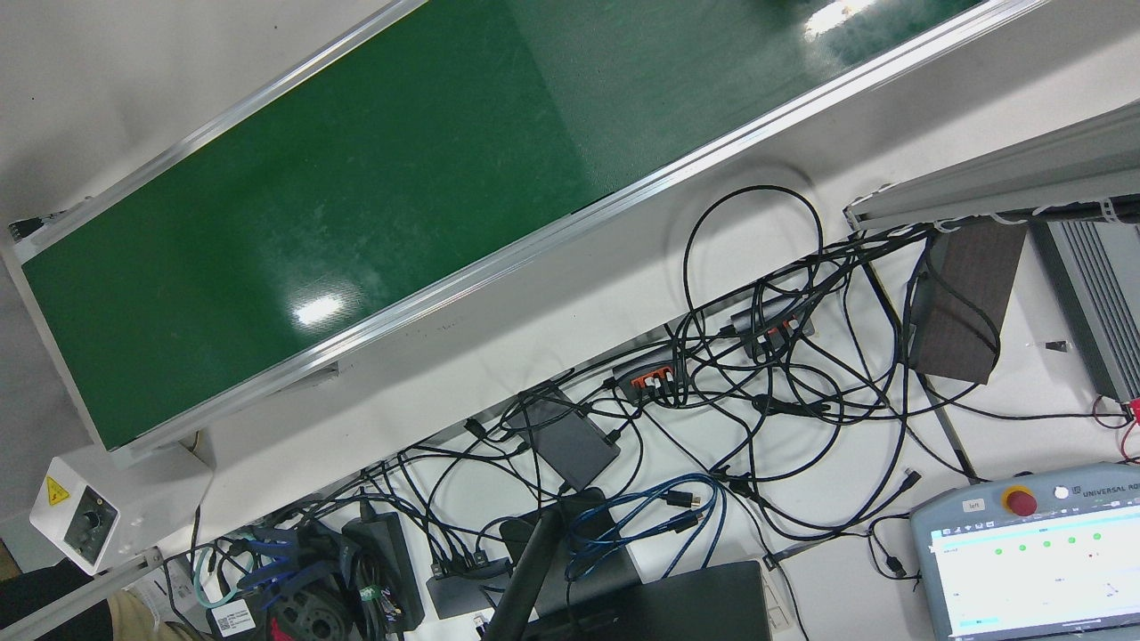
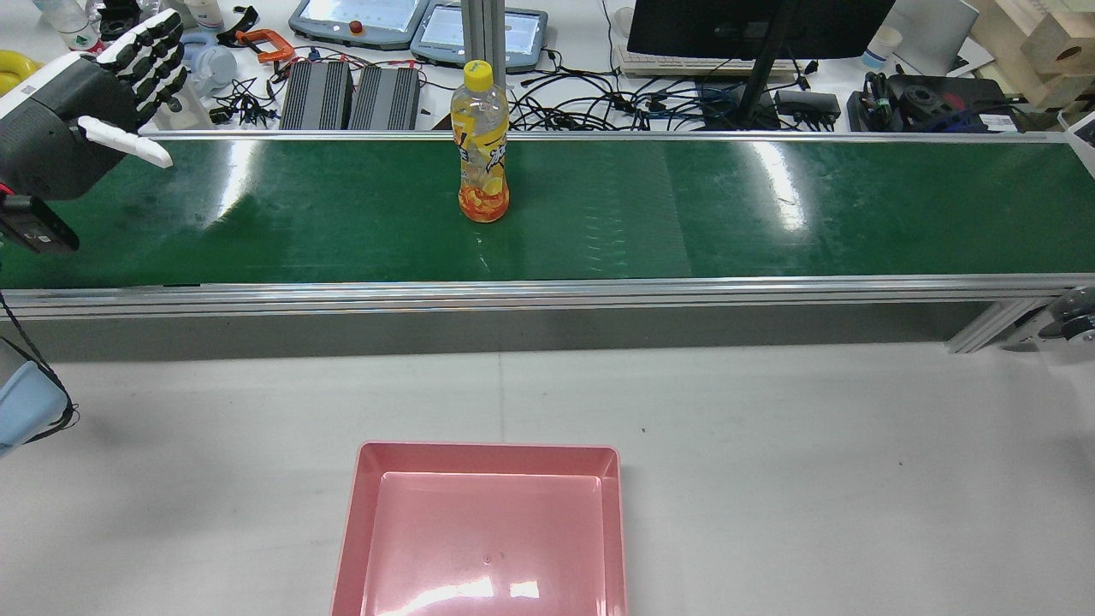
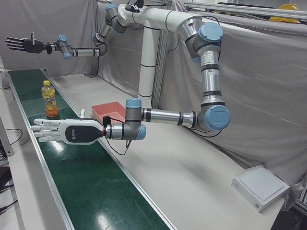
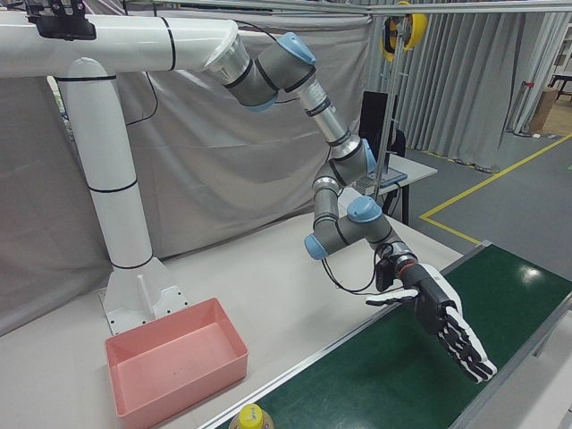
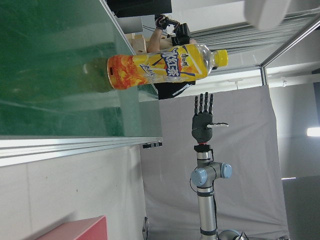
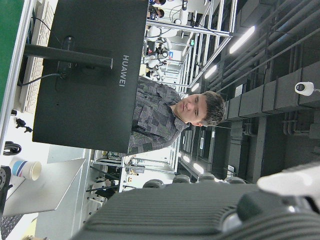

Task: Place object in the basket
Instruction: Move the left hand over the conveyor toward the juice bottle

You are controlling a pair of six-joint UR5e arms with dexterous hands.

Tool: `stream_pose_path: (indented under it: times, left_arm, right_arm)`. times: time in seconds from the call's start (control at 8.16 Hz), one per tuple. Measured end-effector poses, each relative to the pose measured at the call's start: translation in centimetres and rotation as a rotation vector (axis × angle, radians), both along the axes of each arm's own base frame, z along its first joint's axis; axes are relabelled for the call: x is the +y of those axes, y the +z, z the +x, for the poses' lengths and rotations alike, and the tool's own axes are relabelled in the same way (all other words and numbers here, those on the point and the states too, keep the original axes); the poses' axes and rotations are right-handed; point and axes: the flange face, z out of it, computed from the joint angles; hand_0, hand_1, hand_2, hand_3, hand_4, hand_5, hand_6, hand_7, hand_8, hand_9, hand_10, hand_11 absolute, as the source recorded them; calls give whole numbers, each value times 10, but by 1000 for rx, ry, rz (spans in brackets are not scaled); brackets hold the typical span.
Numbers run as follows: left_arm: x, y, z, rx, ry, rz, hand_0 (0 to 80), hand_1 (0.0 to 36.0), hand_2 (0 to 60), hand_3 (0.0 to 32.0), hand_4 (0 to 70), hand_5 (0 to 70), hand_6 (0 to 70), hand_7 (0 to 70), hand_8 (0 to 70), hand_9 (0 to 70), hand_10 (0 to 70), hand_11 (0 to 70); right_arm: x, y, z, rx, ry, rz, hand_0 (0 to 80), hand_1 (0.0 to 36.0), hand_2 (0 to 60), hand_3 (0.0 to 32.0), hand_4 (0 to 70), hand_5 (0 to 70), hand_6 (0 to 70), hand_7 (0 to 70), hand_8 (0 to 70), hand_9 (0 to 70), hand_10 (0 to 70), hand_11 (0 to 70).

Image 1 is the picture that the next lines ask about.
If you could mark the green conveyor belt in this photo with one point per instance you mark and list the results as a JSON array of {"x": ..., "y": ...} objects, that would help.
[{"x": 445, "y": 178}]

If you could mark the white conveyor control box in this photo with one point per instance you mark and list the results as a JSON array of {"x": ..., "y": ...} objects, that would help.
[{"x": 89, "y": 525}]

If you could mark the dark brown block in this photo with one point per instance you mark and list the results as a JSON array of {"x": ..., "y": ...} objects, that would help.
[{"x": 966, "y": 303}]

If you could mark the black pulley part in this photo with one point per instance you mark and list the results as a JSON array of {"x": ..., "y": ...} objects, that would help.
[{"x": 307, "y": 614}]

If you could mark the black power brick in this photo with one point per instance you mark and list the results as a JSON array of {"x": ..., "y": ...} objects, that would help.
[{"x": 383, "y": 561}]

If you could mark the white keyboard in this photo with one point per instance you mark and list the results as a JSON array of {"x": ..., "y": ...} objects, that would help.
[{"x": 777, "y": 605}]

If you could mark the white barcode label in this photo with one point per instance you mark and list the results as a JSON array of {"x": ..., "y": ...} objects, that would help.
[{"x": 233, "y": 617}]

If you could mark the black monitor stand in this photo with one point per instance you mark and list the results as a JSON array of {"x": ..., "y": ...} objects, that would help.
[{"x": 530, "y": 570}]

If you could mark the black usb hub orange ports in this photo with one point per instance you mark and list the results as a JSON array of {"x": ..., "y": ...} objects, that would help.
[
  {"x": 766, "y": 316},
  {"x": 646, "y": 365}
]

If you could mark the aluminium rail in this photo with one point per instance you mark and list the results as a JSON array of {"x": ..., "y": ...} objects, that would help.
[{"x": 80, "y": 595}]

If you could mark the black docking hub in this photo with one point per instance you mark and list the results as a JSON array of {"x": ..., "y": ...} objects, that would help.
[{"x": 459, "y": 592}]

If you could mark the aluminium profile post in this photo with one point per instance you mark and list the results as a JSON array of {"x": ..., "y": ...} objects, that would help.
[{"x": 1006, "y": 178}]

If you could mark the black monitor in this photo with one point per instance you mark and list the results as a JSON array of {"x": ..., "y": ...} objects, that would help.
[{"x": 677, "y": 605}]

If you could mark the grey ribbed metal box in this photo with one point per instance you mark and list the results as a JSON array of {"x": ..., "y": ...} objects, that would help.
[{"x": 1100, "y": 285}]

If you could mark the grey robot teach pendant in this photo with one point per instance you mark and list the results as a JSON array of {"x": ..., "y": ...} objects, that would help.
[{"x": 1024, "y": 570}]

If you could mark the flat black adapter box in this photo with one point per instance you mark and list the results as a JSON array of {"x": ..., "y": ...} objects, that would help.
[{"x": 570, "y": 441}]

